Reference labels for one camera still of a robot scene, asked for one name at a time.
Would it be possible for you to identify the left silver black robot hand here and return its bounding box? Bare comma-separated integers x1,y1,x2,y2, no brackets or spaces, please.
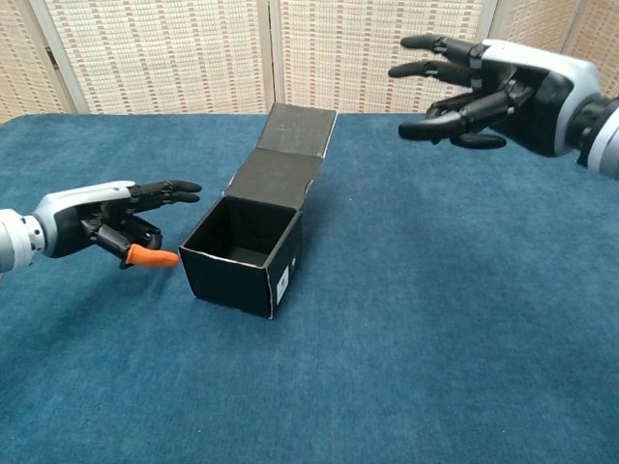
32,179,203,271

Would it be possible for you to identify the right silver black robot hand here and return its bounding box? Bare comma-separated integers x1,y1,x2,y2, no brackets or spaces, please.
388,34,605,159

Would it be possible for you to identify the black cardboard folding box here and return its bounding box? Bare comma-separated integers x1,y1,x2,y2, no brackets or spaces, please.
177,101,339,320

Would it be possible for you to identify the woven bamboo screen panel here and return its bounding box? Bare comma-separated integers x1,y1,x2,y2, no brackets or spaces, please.
0,0,78,125
28,0,277,116
268,0,499,116
483,0,584,62
563,0,619,101

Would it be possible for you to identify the blue felt table cover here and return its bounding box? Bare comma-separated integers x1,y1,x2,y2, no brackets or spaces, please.
0,111,619,464

